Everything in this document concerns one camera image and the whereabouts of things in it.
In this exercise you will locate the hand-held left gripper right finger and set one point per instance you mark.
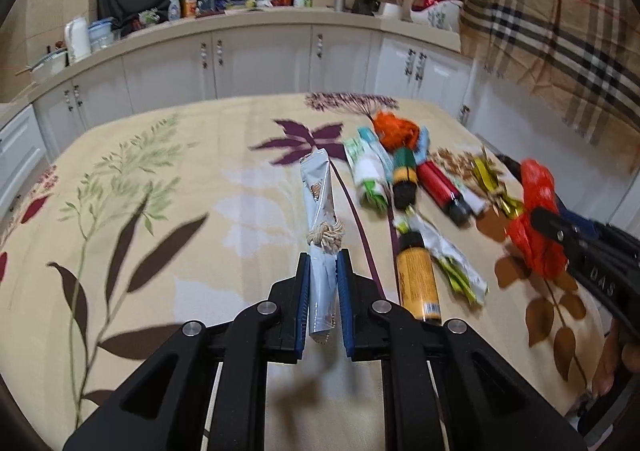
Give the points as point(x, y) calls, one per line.
point(345, 306)

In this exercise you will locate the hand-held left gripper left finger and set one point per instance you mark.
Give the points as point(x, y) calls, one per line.
point(301, 306)

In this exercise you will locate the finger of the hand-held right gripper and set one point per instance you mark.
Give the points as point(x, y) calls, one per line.
point(555, 231)
point(580, 223)

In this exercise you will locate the red plastic bag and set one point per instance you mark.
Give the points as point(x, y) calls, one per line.
point(537, 186)

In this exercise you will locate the yellow spray can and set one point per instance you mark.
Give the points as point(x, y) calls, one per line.
point(417, 276)

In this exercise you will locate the gold foil wrapper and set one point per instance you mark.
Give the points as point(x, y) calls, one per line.
point(487, 176)

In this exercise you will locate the silver green snack wrapper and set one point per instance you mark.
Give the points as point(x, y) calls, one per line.
point(450, 251)

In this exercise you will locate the silver blue sachet packet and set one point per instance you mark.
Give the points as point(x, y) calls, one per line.
point(317, 191)

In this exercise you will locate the red tube with black cap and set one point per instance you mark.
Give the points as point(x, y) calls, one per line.
point(440, 186)

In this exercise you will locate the white tube with green print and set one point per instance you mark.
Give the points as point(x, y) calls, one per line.
point(367, 176)

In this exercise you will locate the green yellow black bottle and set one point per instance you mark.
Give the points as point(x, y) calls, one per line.
point(405, 176)

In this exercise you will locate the person's right hand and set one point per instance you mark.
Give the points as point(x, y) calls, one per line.
point(610, 361)

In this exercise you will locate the floral tablecloth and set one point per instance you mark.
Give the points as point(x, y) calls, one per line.
point(200, 181)

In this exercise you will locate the light blue tube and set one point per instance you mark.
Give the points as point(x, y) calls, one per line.
point(369, 135)

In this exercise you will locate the orange plastic bag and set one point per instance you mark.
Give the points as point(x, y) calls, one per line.
point(395, 128)

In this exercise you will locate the plaid cloth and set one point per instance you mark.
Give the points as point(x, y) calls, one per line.
point(550, 31)

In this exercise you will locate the white kitchen cabinet unit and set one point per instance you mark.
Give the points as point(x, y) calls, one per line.
point(260, 61)

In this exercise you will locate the red and white appliance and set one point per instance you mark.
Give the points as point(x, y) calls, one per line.
point(435, 8)

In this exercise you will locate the beige kitchen countertop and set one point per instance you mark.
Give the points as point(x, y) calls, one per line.
point(250, 17)

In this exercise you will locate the green yellow cloth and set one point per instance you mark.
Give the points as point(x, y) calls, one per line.
point(240, 4)

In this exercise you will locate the orange bottle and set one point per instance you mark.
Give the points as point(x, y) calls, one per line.
point(189, 6)

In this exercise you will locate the white dish soap bottle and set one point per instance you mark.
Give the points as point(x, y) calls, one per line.
point(174, 3)

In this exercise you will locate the clear container with blue lid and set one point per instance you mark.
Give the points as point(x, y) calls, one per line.
point(102, 33)

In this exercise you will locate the white electric kettle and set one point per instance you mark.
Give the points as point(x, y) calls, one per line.
point(77, 38)

